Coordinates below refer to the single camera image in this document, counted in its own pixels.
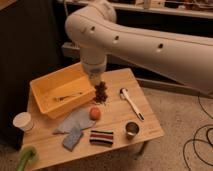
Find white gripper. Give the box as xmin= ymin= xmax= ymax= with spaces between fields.
xmin=81 ymin=60 xmax=107 ymax=86

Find dark grape bunch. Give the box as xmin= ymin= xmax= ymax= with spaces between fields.
xmin=94 ymin=81 xmax=108 ymax=103

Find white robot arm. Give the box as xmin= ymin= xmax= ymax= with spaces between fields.
xmin=65 ymin=0 xmax=213 ymax=96

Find small metal cup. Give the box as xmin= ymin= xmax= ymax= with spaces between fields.
xmin=125 ymin=122 xmax=140 ymax=140

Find white paper cup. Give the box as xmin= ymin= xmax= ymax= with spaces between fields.
xmin=13 ymin=112 xmax=34 ymax=132

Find yellow plastic bin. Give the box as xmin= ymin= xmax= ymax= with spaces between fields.
xmin=30 ymin=63 xmax=95 ymax=119

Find twig inside yellow bin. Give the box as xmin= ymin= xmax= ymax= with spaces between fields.
xmin=53 ymin=92 xmax=83 ymax=102

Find orange round fruit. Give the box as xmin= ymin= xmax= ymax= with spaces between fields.
xmin=89 ymin=107 xmax=101 ymax=120

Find light blue cloth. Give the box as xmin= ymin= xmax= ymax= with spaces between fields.
xmin=53 ymin=108 xmax=95 ymax=134

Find wooden table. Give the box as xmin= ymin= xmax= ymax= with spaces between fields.
xmin=23 ymin=68 xmax=164 ymax=171

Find thin metal pole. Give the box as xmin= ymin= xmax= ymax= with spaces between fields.
xmin=63 ymin=0 xmax=69 ymax=18

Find blue sponge block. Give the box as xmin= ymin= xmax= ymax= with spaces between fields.
xmin=63 ymin=127 xmax=83 ymax=151

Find striped folded cloth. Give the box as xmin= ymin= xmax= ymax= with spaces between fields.
xmin=89 ymin=130 xmax=114 ymax=146

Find upper white shelf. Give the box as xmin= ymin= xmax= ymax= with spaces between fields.
xmin=57 ymin=0 xmax=213 ymax=19

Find green curved object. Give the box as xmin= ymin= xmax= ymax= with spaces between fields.
xmin=16 ymin=146 xmax=39 ymax=171

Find white handled spoon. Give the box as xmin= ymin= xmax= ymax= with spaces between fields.
xmin=120 ymin=88 xmax=144 ymax=121

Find black floor cables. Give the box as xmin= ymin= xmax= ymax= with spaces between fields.
xmin=181 ymin=94 xmax=213 ymax=171

